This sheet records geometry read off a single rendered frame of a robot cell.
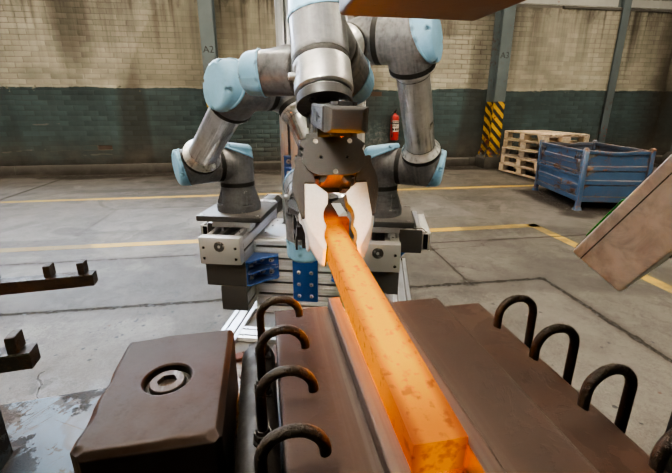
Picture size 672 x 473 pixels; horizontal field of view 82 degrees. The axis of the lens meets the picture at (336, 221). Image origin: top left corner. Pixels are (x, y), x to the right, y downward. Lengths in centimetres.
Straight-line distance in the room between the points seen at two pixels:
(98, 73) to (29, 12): 124
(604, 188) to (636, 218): 477
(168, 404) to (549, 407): 25
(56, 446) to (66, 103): 755
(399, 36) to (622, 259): 62
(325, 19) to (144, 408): 44
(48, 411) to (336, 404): 69
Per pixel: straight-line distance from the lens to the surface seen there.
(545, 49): 907
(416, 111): 107
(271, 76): 66
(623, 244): 65
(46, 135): 837
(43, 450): 82
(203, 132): 112
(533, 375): 33
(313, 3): 54
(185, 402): 30
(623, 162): 544
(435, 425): 23
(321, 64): 49
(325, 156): 44
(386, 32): 97
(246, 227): 133
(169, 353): 35
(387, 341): 28
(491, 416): 27
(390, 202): 126
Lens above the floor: 117
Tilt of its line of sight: 17 degrees down
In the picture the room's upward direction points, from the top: straight up
